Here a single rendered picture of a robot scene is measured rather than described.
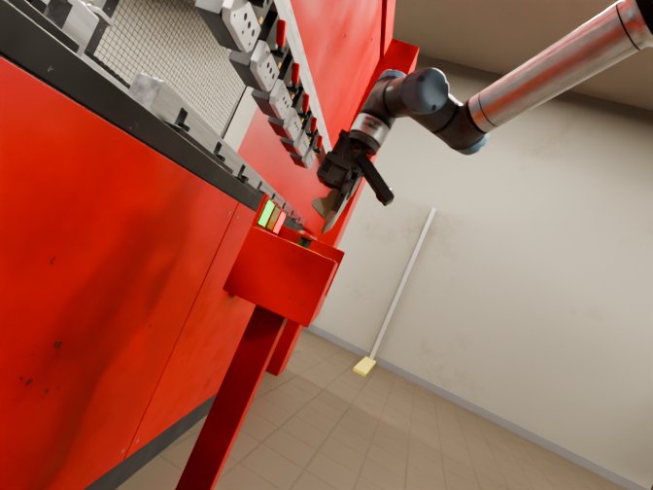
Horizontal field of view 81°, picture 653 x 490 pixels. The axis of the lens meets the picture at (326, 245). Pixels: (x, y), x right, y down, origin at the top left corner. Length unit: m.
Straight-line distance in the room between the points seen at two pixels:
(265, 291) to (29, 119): 0.38
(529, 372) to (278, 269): 3.87
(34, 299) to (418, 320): 3.84
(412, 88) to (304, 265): 0.36
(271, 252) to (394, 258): 3.63
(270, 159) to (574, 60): 2.10
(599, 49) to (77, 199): 0.76
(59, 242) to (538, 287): 4.13
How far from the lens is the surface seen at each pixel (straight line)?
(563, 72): 0.74
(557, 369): 4.43
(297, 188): 2.51
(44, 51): 0.53
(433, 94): 0.75
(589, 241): 4.55
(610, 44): 0.73
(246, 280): 0.66
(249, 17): 1.06
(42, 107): 0.54
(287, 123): 1.50
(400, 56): 2.81
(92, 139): 0.59
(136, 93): 0.88
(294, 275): 0.64
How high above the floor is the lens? 0.77
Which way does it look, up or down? 3 degrees up
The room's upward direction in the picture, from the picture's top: 23 degrees clockwise
